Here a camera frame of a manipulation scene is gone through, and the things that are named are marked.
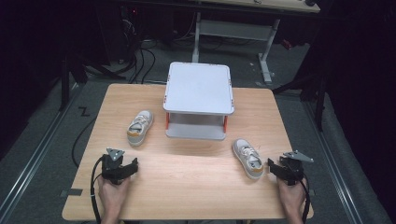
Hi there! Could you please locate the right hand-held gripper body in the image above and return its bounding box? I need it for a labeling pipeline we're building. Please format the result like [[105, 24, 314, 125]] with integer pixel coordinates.
[[277, 150, 315, 187]]

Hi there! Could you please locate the dark equipment tower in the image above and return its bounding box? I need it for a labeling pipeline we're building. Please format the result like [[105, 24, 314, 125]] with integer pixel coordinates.
[[118, 5, 142, 64]]

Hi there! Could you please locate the thin black floor cable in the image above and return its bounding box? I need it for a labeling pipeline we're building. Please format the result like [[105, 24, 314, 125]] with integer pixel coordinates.
[[71, 116, 98, 169]]

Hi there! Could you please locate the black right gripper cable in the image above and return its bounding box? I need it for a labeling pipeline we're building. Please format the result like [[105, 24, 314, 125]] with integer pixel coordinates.
[[299, 173, 313, 224]]

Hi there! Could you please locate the grey tape strip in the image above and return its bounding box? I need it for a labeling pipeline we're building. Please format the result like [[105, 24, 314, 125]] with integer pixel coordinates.
[[60, 188, 84, 198]]

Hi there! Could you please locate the black floor cables bundle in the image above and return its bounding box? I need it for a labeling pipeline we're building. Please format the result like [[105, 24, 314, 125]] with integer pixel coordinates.
[[122, 18, 157, 85]]

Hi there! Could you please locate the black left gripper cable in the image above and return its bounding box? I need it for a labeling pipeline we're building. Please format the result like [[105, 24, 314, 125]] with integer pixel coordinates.
[[90, 155, 106, 224]]

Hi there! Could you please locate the person's right hand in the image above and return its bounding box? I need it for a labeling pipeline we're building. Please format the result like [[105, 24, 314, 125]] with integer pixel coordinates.
[[276, 176, 307, 218]]

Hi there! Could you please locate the grey white child sneaker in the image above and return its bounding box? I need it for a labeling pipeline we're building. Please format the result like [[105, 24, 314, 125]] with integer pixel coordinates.
[[126, 109, 155, 147], [232, 137, 265, 181]]

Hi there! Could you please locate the black metal stand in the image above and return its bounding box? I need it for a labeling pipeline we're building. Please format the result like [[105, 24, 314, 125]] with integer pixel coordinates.
[[271, 69, 329, 133], [58, 46, 125, 112]]

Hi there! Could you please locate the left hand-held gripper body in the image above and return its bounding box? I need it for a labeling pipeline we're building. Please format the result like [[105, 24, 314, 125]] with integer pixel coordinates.
[[101, 147, 135, 186]]

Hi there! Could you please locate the metal floor rail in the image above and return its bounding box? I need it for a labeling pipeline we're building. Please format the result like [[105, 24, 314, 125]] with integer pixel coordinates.
[[302, 102, 364, 224], [0, 83, 80, 218]]

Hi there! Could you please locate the white-legged wooden desk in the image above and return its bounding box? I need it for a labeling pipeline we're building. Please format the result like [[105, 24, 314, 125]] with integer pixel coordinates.
[[186, 0, 321, 85]]

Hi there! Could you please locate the white two-tier shoe rack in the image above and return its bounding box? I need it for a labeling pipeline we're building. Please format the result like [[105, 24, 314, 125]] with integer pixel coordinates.
[[163, 61, 235, 142]]

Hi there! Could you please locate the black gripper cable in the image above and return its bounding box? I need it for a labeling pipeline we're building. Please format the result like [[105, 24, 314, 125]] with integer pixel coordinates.
[[299, 173, 313, 224], [90, 155, 106, 224]]

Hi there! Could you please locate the person's left hand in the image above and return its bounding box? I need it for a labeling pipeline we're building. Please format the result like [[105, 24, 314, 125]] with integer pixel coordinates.
[[97, 176, 132, 218]]

